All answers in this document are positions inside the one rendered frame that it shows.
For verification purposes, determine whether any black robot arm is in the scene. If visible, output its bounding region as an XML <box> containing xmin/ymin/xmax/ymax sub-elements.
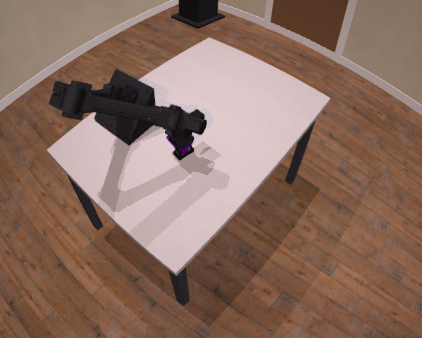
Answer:
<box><xmin>49</xmin><ymin>80</ymin><xmax>207</xmax><ymax>139</ymax></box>

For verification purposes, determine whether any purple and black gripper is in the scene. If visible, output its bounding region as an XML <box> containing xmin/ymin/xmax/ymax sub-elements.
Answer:
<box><xmin>165</xmin><ymin>129</ymin><xmax>194</xmax><ymax>155</ymax></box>

